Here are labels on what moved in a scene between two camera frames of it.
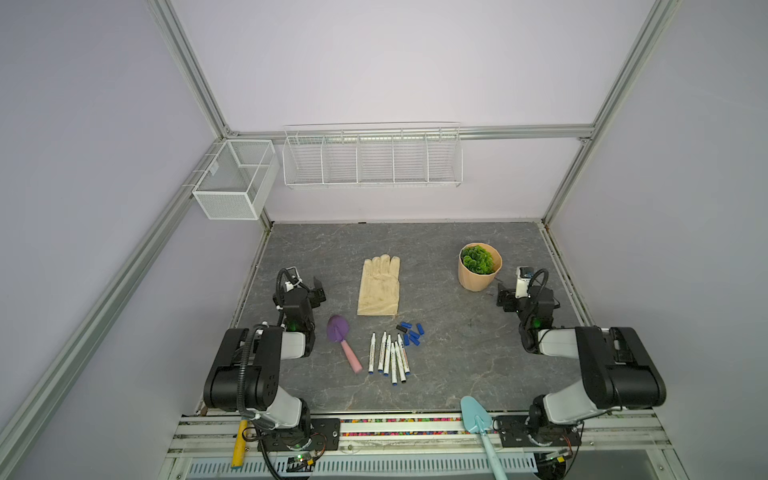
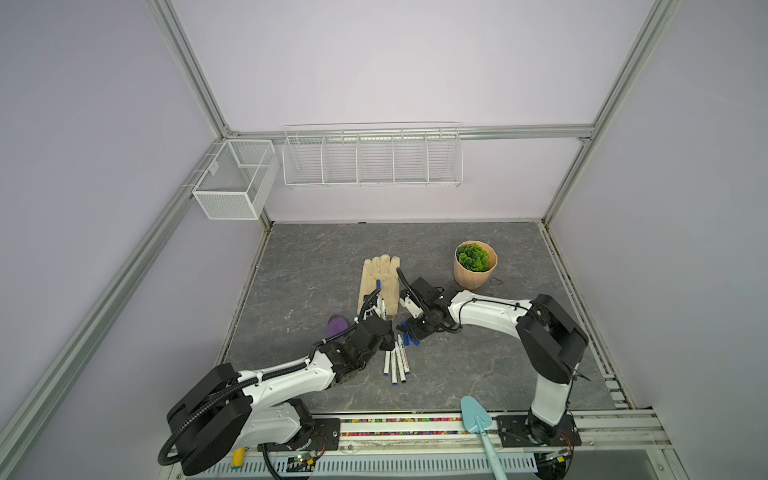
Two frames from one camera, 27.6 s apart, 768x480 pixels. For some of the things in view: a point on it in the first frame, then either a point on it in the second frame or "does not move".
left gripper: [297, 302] -> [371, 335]
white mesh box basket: [238, 182] does not move
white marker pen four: [394, 365] does not move
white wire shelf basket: [378, 155] does not move
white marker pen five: [402, 377] does not move
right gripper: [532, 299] -> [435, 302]
